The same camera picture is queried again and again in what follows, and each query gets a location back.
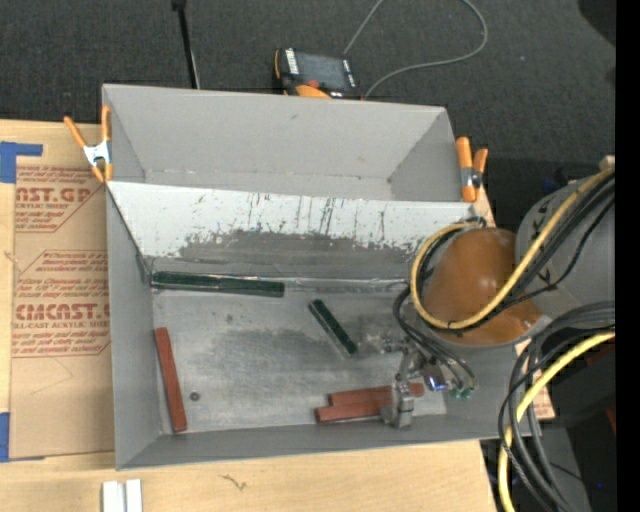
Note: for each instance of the brown cardboard board red print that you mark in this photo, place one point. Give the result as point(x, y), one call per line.
point(60, 360)

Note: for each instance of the red-brown flat block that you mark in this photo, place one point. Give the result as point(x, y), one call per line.
point(347, 413)
point(171, 380)
point(357, 395)

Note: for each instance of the dark green flat block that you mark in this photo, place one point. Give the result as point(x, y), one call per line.
point(332, 327)
point(215, 284)

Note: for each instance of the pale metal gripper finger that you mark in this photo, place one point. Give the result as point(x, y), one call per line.
point(391, 416)
point(406, 410)

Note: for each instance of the grey metal bin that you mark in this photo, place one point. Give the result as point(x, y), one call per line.
point(260, 360)

